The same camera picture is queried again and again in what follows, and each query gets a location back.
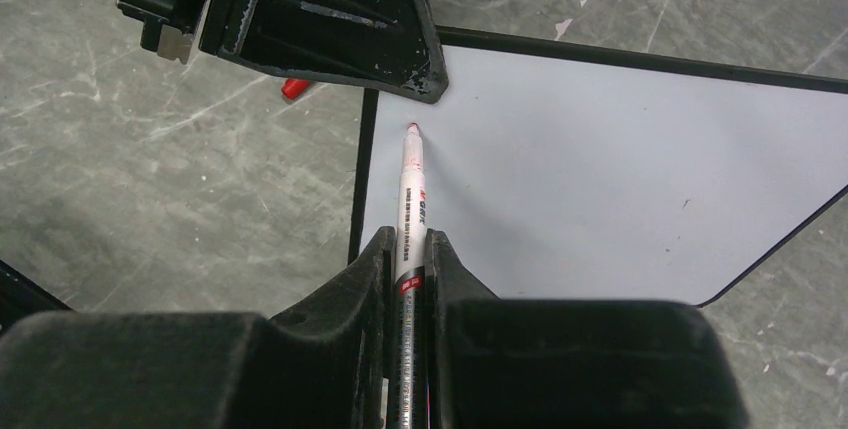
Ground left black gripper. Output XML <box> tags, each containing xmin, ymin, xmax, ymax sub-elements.
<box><xmin>116</xmin><ymin>0</ymin><xmax>449</xmax><ymax>104</ymax></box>

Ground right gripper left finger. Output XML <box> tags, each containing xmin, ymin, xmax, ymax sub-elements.
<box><xmin>1</xmin><ymin>227</ymin><xmax>395</xmax><ymax>428</ymax></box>

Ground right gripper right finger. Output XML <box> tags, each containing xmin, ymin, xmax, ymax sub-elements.
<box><xmin>425</xmin><ymin>230</ymin><xmax>749</xmax><ymax>428</ymax></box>

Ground red marker cap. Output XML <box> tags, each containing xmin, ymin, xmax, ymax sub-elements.
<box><xmin>281</xmin><ymin>78</ymin><xmax>313</xmax><ymax>100</ymax></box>

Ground white red marker pen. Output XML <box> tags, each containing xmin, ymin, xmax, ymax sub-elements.
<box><xmin>387</xmin><ymin>123</ymin><xmax>427</xmax><ymax>428</ymax></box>

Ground black framed whiteboard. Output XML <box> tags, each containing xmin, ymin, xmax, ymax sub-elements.
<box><xmin>349</xmin><ymin>27</ymin><xmax>847</xmax><ymax>305</ymax></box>

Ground black base frame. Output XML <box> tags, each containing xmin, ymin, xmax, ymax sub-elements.
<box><xmin>0</xmin><ymin>261</ymin><xmax>70</xmax><ymax>334</ymax></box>

